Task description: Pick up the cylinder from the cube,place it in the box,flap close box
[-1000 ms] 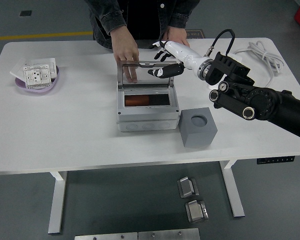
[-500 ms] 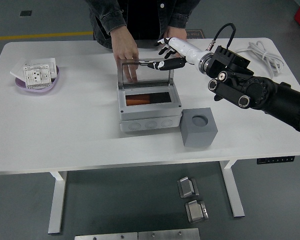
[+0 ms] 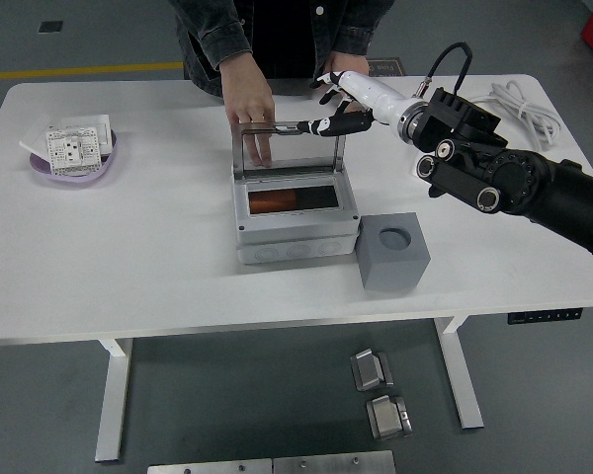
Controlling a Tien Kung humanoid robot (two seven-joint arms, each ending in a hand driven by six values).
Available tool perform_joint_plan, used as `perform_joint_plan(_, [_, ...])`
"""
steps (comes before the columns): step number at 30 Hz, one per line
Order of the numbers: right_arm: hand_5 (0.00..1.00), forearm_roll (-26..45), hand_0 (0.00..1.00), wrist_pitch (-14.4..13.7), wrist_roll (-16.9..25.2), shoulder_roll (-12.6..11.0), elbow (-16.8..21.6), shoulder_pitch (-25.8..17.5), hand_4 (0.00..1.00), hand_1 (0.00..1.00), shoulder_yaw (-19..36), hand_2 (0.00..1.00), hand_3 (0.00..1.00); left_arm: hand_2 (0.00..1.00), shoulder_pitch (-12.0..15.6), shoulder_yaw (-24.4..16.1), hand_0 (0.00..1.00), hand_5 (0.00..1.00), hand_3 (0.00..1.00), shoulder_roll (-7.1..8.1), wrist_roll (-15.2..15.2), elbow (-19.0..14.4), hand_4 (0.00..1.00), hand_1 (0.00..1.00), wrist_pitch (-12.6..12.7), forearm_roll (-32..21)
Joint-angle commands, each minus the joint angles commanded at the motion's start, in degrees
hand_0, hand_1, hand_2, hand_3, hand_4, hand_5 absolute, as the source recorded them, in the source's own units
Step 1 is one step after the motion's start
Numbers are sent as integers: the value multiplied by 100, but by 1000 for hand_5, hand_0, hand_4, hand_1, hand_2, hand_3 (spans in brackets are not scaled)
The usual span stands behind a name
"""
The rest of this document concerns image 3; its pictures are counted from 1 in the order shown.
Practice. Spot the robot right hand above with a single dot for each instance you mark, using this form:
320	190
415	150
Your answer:
375	99

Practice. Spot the person's left hand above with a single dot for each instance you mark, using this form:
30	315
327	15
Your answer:
348	61

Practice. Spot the person's right hand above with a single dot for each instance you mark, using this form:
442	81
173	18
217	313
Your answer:
249	94

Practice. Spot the orange cylinder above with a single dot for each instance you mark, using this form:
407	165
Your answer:
272	201

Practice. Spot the grey electrical box with lid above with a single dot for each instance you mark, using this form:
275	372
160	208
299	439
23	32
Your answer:
296	233

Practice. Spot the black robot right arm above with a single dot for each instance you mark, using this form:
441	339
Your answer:
524	182

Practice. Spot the grey cube with round hole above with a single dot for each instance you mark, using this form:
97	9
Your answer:
393	272

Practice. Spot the dark floor sign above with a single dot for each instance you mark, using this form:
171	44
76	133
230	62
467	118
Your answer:
390	67

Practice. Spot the person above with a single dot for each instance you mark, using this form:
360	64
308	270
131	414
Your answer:
277	29

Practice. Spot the purple bowl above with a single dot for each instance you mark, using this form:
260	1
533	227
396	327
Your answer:
107	170

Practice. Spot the yellow floor tape line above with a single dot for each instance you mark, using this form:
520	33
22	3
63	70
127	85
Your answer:
79	71

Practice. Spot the white printed socket panel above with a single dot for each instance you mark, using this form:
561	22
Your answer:
71	150

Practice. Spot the black floor hatch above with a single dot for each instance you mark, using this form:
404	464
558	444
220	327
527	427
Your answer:
50	26

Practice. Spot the white flat plastic piece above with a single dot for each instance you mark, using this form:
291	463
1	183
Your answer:
32	143

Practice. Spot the metal block on floor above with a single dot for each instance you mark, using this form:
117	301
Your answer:
369	370
388	418

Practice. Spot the black table control panel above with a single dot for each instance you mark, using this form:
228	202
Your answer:
543	316

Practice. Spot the white table leg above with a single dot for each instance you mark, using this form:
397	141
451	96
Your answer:
112	400
463	385

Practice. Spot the grey metal plate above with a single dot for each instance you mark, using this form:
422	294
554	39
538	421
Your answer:
333	463
210	468

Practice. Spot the white switch plate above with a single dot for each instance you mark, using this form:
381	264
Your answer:
96	123

